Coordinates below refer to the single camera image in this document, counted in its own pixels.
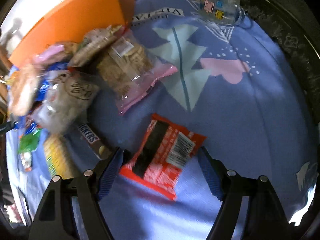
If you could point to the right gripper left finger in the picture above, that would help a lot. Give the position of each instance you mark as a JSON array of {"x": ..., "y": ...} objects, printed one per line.
[{"x": 69, "y": 208}]

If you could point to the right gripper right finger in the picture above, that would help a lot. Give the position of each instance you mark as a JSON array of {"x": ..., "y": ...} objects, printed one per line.
[{"x": 265, "y": 217}]

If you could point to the red snack packet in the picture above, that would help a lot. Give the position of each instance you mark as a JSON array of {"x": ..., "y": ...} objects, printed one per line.
[{"x": 164, "y": 152}]

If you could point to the yellow wafer packet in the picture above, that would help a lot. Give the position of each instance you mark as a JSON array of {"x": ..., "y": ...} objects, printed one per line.
[{"x": 58, "y": 159}]

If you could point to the green candy packet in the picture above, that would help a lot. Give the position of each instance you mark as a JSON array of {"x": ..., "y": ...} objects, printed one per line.
[{"x": 28, "y": 144}]

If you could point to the snickers bar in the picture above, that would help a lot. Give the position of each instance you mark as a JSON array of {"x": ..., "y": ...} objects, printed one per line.
[{"x": 99, "y": 144}]

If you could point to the grey round biscuit packet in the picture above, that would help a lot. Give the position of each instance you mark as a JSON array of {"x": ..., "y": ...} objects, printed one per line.
[{"x": 69, "y": 94}]

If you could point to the pink cookie packet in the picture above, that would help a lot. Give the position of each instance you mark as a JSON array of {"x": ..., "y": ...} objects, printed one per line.
[{"x": 131, "y": 71}]

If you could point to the brown cracker packet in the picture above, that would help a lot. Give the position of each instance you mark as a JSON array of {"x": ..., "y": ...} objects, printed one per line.
[{"x": 93, "y": 42}]

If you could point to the clear glass mug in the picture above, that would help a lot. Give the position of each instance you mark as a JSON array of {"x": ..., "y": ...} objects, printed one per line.
[{"x": 226, "y": 12}]

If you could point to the orange cardboard box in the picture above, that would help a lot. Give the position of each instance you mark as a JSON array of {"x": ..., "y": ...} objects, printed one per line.
[{"x": 70, "y": 21}]

